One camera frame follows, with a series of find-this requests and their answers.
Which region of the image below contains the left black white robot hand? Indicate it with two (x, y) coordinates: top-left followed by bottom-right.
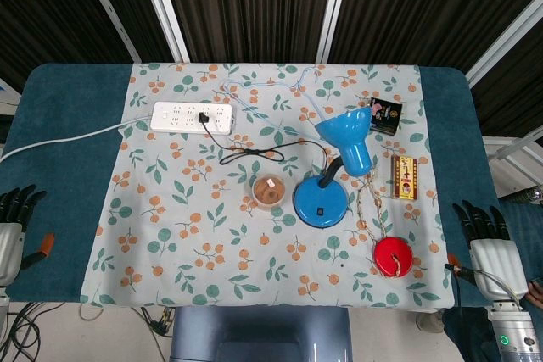
(0, 184), (57, 288)

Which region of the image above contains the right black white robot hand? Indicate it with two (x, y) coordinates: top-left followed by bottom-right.
(443, 200), (530, 302)

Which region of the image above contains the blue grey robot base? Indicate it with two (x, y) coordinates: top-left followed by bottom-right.
(169, 306), (355, 362)

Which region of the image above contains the blue desk lamp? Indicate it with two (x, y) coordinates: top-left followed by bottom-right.
(292, 107), (375, 229)

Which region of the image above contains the person in blue jeans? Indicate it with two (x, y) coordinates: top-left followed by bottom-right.
(417, 196), (543, 362)

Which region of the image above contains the teal table cover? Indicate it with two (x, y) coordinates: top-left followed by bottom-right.
(0, 62), (507, 309)

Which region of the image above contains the yellow red printed box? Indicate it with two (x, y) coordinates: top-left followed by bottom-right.
(389, 153), (422, 202)

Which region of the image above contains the black printed box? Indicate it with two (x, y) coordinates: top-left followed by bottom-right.
(367, 96), (405, 135)

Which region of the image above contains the floral print tablecloth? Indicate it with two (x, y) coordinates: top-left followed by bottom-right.
(79, 61), (457, 310)

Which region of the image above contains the white power strip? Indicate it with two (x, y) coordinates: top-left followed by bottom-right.
(149, 100), (236, 136)

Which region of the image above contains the clear jar of rubber bands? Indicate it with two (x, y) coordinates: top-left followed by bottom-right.
(250, 173), (288, 212)

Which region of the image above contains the black floor cable bundle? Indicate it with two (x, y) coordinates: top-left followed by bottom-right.
(0, 300), (69, 362)

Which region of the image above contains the red disc with braided rope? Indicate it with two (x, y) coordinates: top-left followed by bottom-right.
(355, 166), (415, 281)

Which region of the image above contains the white metal step frame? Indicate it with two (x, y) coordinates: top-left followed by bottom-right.
(483, 131), (543, 177)

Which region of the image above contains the white power strip cable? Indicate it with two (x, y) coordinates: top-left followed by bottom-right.
(0, 117), (154, 164)

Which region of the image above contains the white frame post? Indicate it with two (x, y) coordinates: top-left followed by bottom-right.
(134, 0), (191, 64)
(315, 0), (355, 64)
(463, 17), (543, 88)
(72, 0), (143, 64)

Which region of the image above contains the black lamp power cord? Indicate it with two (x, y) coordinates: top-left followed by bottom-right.
(196, 111), (331, 177)

